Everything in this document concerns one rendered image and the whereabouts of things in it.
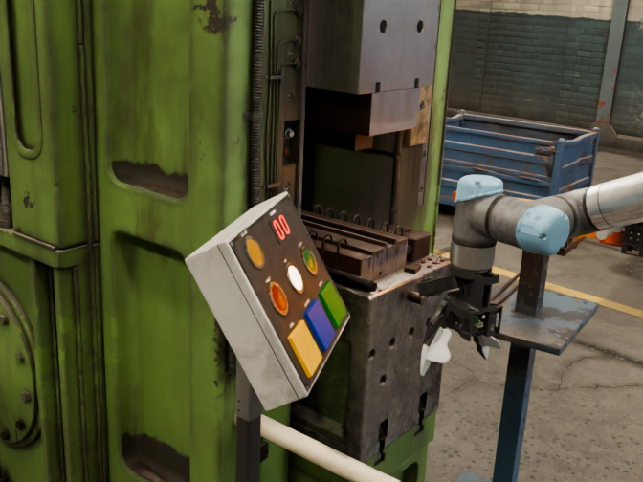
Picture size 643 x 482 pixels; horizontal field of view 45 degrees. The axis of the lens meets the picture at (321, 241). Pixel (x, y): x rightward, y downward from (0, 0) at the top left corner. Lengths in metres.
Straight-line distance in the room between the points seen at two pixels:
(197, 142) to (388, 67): 0.46
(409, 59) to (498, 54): 8.66
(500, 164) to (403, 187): 3.55
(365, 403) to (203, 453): 0.40
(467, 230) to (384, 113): 0.55
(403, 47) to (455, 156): 4.06
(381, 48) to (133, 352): 0.99
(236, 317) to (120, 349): 0.86
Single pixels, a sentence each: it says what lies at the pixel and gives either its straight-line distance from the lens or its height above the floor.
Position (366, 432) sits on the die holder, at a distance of 1.94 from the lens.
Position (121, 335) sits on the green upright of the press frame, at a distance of 2.03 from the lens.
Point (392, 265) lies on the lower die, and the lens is 1.92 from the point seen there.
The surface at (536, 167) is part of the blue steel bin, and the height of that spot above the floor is 0.49.
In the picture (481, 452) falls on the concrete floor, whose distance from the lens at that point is 2.97.
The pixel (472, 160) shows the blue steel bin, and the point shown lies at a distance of 5.77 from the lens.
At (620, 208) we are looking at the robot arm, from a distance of 1.27.
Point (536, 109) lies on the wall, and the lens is 10.22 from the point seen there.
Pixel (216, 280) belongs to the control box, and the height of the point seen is 1.13.
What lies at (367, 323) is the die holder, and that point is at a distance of 1.79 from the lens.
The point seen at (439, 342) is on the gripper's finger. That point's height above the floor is 1.00.
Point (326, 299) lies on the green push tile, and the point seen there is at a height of 1.03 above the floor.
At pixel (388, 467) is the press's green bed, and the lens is 2.11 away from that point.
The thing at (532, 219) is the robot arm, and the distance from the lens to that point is 1.21.
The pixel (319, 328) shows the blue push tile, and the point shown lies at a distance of 1.34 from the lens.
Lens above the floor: 1.56
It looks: 18 degrees down
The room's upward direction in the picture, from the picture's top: 3 degrees clockwise
